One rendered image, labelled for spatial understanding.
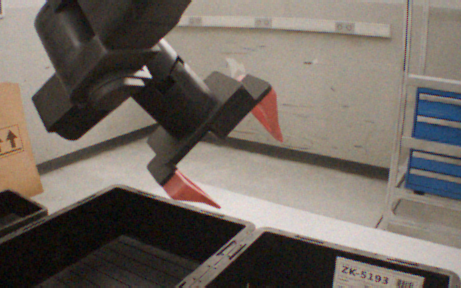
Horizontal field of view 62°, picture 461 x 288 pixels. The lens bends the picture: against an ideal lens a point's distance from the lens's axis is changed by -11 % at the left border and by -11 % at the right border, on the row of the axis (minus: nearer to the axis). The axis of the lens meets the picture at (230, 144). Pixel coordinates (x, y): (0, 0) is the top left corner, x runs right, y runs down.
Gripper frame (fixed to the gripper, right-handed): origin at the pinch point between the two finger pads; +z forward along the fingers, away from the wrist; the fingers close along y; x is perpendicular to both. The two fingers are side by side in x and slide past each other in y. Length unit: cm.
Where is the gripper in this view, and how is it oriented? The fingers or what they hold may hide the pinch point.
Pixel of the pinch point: (245, 168)
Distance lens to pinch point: 45.9
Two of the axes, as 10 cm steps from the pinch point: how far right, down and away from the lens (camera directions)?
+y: 6.9, -7.2, 0.7
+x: -4.4, -3.3, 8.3
